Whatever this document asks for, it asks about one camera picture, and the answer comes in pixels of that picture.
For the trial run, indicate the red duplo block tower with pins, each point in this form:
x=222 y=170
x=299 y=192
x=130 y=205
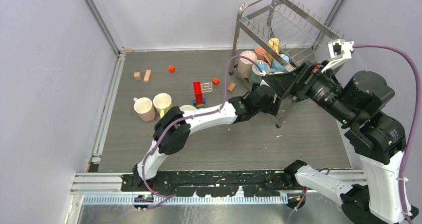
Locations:
x=198 y=93

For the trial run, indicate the brown wooden block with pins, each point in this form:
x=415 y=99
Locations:
x=231 y=87

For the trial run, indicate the small tan wooden cube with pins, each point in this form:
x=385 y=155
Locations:
x=137 y=75

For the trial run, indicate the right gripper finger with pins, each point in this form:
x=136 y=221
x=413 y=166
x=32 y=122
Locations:
x=318 y=68
x=285 y=84

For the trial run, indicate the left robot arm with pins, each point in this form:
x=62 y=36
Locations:
x=173 y=129

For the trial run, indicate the tan wooden block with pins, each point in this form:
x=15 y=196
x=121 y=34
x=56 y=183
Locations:
x=147 y=76

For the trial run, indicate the blue patterned mug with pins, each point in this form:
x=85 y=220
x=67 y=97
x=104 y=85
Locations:
x=257 y=72

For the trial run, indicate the pale yellow mug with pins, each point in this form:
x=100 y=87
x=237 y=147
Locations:
x=162 y=102

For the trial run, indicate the steel dish rack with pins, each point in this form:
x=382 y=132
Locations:
x=297 y=33

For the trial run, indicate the dark red cup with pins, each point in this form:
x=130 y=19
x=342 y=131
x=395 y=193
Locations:
x=186 y=108

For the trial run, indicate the small yellow cup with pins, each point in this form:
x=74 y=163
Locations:
x=273 y=46

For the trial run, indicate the pink faceted mug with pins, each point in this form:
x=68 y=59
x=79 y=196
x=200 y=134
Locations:
x=144 y=108

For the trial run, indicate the orange cube near grid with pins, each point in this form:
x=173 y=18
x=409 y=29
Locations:
x=216 y=81

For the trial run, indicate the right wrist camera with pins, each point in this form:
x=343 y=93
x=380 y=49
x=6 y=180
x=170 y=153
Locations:
x=340 y=52

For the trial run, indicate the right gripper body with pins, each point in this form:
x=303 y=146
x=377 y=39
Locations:
x=322 y=90

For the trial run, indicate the white window grid piece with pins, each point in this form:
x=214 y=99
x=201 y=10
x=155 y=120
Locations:
x=206 y=87

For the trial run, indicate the pink cup lower rack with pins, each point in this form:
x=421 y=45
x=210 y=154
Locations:
x=244 y=65

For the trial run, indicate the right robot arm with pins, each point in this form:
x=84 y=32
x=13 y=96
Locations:
x=378 y=139

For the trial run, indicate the small salmon cup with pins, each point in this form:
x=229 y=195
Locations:
x=262 y=55

